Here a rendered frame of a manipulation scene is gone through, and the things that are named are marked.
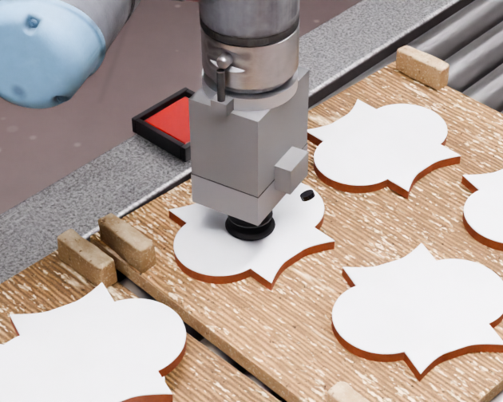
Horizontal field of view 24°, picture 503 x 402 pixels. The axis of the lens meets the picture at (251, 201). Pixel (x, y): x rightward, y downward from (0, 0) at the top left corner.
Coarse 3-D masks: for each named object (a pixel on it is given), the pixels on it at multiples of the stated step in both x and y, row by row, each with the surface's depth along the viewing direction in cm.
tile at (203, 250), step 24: (192, 216) 101; (216, 216) 101; (288, 216) 101; (312, 216) 101; (192, 240) 99; (216, 240) 99; (240, 240) 99; (264, 240) 99; (288, 240) 99; (312, 240) 99; (192, 264) 97; (216, 264) 97; (240, 264) 97; (264, 264) 97; (288, 264) 98
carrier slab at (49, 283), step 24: (48, 264) 98; (0, 288) 96; (24, 288) 96; (48, 288) 96; (72, 288) 96; (120, 288) 96; (0, 312) 94; (24, 312) 94; (0, 336) 92; (192, 360) 90; (216, 360) 90; (168, 384) 88; (192, 384) 88; (216, 384) 88; (240, 384) 88
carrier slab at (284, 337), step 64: (448, 128) 113; (320, 192) 106; (384, 192) 106; (448, 192) 106; (320, 256) 99; (384, 256) 99; (448, 256) 99; (192, 320) 94; (256, 320) 93; (320, 320) 93; (320, 384) 88; (384, 384) 88; (448, 384) 88
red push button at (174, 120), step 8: (176, 104) 118; (184, 104) 118; (160, 112) 116; (168, 112) 116; (176, 112) 116; (184, 112) 116; (144, 120) 116; (152, 120) 115; (160, 120) 115; (168, 120) 115; (176, 120) 115; (184, 120) 115; (160, 128) 114; (168, 128) 114; (176, 128) 114; (184, 128) 114; (176, 136) 113; (184, 136) 113
